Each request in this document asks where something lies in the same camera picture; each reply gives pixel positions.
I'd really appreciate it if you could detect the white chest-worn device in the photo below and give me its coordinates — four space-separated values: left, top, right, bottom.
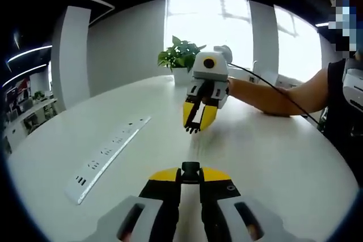
341 57 363 110

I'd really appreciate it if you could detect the row of white office desks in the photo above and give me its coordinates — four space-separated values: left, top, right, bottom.
4 91 58 143

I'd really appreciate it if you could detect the white plant pot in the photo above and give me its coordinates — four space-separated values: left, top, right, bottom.
171 67 194 86

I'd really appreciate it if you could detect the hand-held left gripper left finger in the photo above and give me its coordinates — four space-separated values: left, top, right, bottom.
85 167 182 242

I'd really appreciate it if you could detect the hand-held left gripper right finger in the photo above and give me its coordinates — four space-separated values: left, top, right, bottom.
198 167 284 242

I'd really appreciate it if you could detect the white power strip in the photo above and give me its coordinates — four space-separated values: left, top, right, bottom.
63 115 152 206

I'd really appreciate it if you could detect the green potted plant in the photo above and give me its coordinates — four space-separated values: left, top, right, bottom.
157 35 207 74

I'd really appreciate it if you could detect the wide white pillar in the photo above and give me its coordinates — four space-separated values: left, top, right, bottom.
50 6 92 110

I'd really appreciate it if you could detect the right hand-held gripper cable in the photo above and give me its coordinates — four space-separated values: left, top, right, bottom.
226 60 322 126

